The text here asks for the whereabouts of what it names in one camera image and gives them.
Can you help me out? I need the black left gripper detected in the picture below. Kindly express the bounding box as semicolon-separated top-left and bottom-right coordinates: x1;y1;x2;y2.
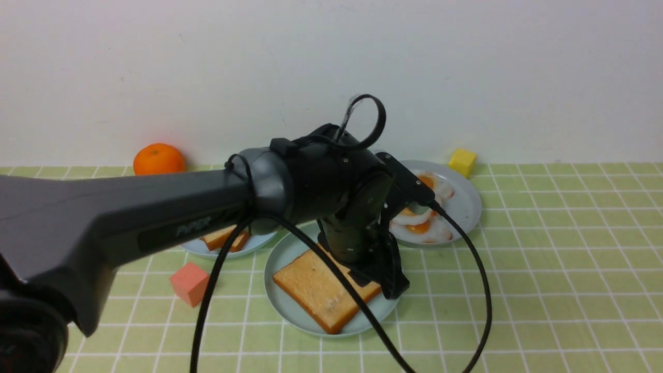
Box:
317;197;410;300

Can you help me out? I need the toast slice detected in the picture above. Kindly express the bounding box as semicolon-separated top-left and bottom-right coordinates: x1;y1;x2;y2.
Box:
201;225;247;252
272;249;360;335
229;232;251;253

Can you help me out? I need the fried egg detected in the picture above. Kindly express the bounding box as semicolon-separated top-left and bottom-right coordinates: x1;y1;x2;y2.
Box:
390;218;453;244
416;172;455;205
391;202;437;226

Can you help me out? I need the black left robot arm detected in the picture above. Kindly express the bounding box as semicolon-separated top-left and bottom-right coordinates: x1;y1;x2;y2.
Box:
1;124;410;372

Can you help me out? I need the grey egg plate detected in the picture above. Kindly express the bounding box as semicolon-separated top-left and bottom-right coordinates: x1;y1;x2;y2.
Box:
397;160;482;248

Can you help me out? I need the teal centre plate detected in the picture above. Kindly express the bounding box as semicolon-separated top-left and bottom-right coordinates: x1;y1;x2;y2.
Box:
264;222;400;338

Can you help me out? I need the yellow cube block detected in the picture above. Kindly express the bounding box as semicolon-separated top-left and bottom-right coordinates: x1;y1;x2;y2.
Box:
448;148;478;179

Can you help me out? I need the light blue bread plate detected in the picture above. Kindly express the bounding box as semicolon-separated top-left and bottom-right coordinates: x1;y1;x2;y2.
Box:
181;232;277;260

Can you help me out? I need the salmon red cube block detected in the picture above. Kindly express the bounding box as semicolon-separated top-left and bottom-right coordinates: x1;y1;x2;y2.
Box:
169;262;209;308

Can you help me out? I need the orange mandarin fruit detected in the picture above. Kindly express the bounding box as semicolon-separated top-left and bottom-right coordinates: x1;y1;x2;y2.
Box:
133;142;186;176

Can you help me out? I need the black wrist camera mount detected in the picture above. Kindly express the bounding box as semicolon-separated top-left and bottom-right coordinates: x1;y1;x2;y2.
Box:
376;152;435;211

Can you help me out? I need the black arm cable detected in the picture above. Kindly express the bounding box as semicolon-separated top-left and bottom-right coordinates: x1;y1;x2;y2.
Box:
190;94;493;373

